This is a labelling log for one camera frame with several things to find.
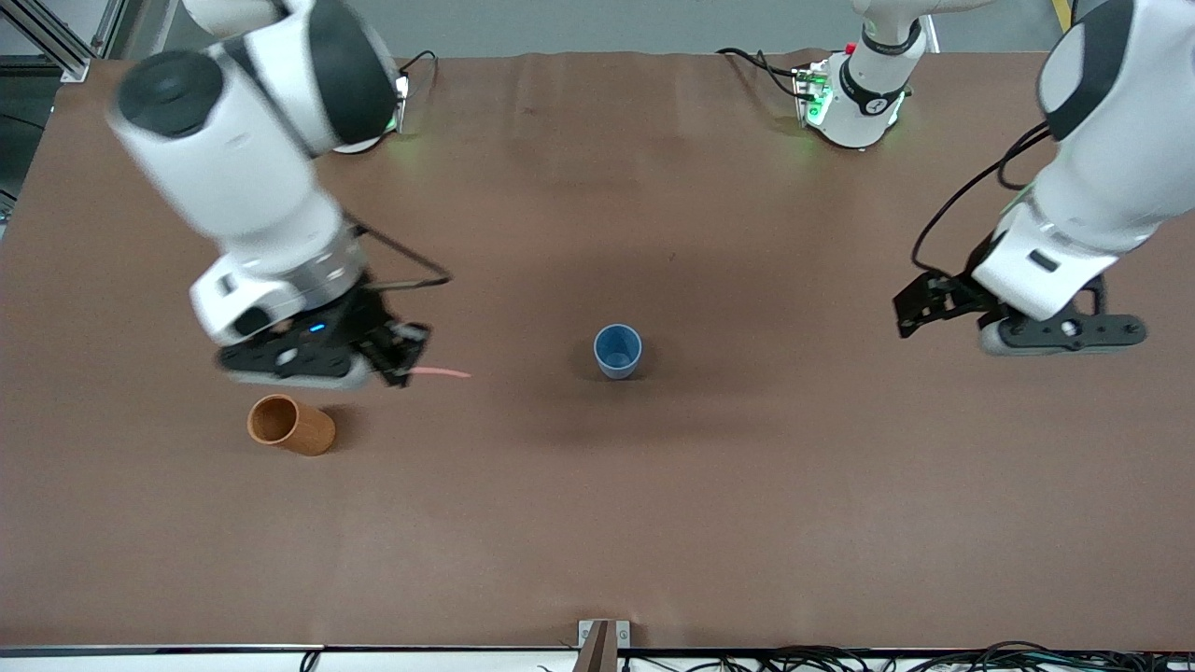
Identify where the aluminium frame profile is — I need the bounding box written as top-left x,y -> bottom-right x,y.
0,0 -> 128,83

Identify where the black right arm base cable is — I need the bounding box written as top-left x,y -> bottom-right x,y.
397,49 -> 440,99

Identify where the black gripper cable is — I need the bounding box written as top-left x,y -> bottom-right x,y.
344,213 -> 454,292
911,121 -> 1058,277

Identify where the blue cup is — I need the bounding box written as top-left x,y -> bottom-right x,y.
594,324 -> 643,381

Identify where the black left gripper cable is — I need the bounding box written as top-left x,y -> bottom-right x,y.
911,121 -> 1058,277

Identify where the black left arm base cable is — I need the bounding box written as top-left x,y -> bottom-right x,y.
716,47 -> 806,100

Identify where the grey metal bracket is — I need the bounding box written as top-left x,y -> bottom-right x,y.
577,619 -> 632,672

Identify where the orange cup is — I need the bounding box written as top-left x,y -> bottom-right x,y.
246,394 -> 336,457

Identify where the brown table mat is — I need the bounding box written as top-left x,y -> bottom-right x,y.
0,49 -> 1195,652

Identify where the black arm base cable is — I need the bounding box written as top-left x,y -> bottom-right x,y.
716,47 -> 806,100
397,49 -> 440,99

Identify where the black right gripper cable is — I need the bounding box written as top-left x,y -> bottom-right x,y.
344,213 -> 454,292

